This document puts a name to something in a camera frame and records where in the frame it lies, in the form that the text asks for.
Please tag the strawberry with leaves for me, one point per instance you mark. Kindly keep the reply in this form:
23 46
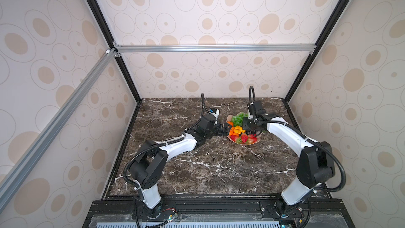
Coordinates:
235 138

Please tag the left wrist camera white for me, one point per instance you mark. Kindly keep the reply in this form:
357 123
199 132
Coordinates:
213 111

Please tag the diagonal aluminium rail left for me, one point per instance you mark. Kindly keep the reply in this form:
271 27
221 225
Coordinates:
27 162

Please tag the black frame post right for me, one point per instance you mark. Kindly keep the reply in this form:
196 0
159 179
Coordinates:
330 25

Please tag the black frame post left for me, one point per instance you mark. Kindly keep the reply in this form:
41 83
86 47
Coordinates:
105 30

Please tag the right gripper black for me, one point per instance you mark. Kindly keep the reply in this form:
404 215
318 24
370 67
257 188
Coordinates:
245 124

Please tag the small yellow lemon top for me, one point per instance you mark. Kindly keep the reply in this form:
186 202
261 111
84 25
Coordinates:
237 129

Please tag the pink scalloped fruit bowl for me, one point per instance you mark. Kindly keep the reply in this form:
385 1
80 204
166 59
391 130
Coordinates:
258 134

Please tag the black frame post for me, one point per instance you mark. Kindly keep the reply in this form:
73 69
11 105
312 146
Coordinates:
105 30
330 25

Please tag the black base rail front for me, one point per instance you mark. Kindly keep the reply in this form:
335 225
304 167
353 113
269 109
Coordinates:
219 212

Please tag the strawberry red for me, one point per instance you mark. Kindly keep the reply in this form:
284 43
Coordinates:
244 137
251 139

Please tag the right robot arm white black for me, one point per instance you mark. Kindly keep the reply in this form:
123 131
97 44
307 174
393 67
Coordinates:
317 168

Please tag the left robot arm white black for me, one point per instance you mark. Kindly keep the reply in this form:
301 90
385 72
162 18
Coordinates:
145 169

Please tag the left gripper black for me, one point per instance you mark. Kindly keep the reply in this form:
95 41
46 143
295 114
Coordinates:
225 131

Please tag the green grape bunch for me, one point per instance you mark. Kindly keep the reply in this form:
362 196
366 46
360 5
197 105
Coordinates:
237 120

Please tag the horizontal aluminium rail back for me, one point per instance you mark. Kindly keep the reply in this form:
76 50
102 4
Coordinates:
119 49

